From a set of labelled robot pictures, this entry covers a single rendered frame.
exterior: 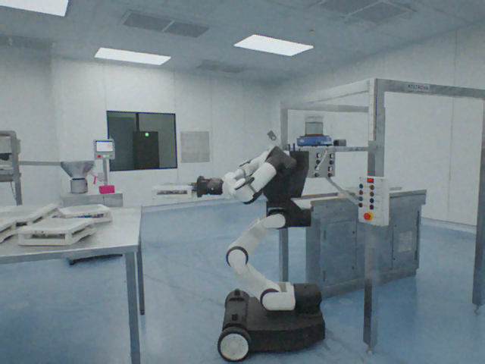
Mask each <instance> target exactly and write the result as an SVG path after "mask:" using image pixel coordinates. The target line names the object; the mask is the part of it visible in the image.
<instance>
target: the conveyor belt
mask: <svg viewBox="0 0 485 364"><path fill-rule="evenodd" d="M421 194H426V193H419V194H412V195H404V196H413V195H421ZM392 197H399V196H390V198H392ZM332 198H339V197H338V196H336V197H327V198H320V199H332ZM310 200H316V199H304V200H295V201H294V202H295V203H296V204H297V205H298V206H300V207H301V209H309V210H310V211H311V212H313V211H312V210H311V206H318V205H325V204H334V203H341V202H330V203H323V204H315V205H310ZM345 202H352V201H345Z"/></svg>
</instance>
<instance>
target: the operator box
mask: <svg viewBox="0 0 485 364"><path fill-rule="evenodd" d="M368 178H373V179H374V183H368ZM359 184H363V188H359V189H360V190H362V191H363V194H362V195H359V196H362V198H363V200H362V201H359V200H358V203H360V202H362V204H363V205H367V206H362V208H359V207H358V220H359V221H362V222H366V223H369V224H372V225H375V226H378V227H386V226H388V225H389V199H390V179H389V178H385V177H367V176H364V177H359ZM372 184H373V185H374V189H373V190H371V188H370V187H369V186H370V185H372ZM375 187H377V188H375ZM370 192H374V196H373V197H371V196H370ZM365 193H366V194H365ZM376 194H378V196H375V195H376ZM370 198H373V199H374V200H376V202H374V203H370ZM365 199H366V200H365ZM377 201H379V202H377ZM370 204H373V205H374V210H370ZM376 208H377V209H376ZM367 212H372V214H373V216H374V217H373V219H372V220H371V221H369V220H366V219H364V217H363V215H364V213H367Z"/></svg>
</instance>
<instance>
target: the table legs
mask: <svg viewBox="0 0 485 364"><path fill-rule="evenodd" d="M125 259H126V273H127V301H128V315H129V329H130V356H131V364H141V356H140V341H139V312H138V311H137V296H136V268H135V253H134V252H132V253H125ZM136 267H137V282H138V297H139V311H140V315H144V314H145V294H144V279H143V263H142V248H141V232H140V236H139V251H138V252H136Z"/></svg>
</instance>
